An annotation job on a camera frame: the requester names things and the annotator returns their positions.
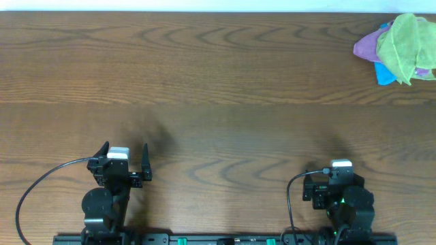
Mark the purple cloth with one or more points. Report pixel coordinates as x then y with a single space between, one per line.
366 48

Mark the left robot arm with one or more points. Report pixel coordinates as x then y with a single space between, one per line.
105 207

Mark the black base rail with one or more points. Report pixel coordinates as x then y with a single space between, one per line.
165 239

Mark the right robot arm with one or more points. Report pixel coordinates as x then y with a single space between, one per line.
349 207

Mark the green cloth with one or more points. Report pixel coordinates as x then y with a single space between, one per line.
407 49

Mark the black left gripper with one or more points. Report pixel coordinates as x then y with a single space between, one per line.
120 171

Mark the blue cloth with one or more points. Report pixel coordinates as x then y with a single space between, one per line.
383 75

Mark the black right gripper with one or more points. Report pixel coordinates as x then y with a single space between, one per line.
319 188

